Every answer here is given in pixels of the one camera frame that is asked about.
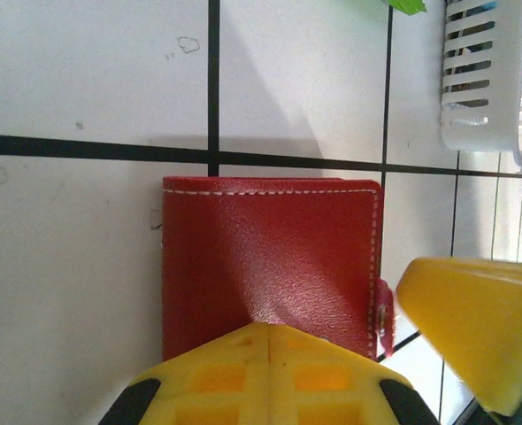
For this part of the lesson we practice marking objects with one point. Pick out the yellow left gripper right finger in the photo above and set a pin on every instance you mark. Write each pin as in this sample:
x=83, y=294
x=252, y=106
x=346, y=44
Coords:
x=332, y=389

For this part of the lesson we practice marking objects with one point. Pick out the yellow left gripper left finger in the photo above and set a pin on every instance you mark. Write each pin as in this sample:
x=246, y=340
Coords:
x=217, y=389

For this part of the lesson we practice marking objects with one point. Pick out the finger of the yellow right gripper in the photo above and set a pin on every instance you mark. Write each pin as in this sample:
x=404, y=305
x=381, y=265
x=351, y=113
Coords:
x=478, y=319

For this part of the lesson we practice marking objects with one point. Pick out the red leather card holder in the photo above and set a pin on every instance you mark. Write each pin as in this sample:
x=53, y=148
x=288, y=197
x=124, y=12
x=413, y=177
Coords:
x=265, y=243

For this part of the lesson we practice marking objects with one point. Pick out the white slotted plastic basket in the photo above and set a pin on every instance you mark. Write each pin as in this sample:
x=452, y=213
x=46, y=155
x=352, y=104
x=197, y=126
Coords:
x=506, y=66

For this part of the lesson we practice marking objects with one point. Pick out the green snack packet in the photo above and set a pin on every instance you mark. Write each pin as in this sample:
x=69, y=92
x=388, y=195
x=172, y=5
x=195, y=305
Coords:
x=407, y=4

